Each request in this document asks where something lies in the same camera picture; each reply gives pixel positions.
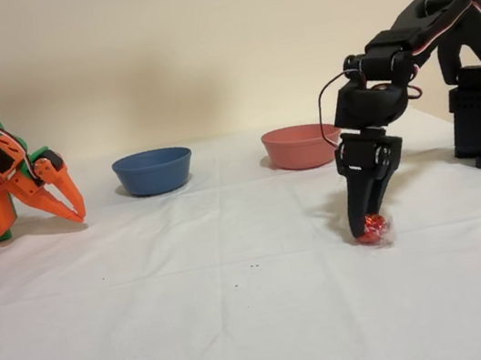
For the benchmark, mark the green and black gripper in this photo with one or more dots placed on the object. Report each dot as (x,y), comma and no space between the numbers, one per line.
(47,174)

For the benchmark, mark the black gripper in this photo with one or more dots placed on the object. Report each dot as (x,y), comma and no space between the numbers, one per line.
(364,164)

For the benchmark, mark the red candy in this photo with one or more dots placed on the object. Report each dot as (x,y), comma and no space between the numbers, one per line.
(375,227)

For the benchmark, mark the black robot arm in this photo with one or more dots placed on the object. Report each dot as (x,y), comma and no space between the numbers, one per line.
(472,44)

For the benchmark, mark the red bowl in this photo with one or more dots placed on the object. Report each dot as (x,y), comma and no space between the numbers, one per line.
(295,147)

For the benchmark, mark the blue bowl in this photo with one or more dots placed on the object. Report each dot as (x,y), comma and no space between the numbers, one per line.
(154,173)

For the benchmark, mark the white tablecloth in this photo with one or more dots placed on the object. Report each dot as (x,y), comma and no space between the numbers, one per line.
(201,334)

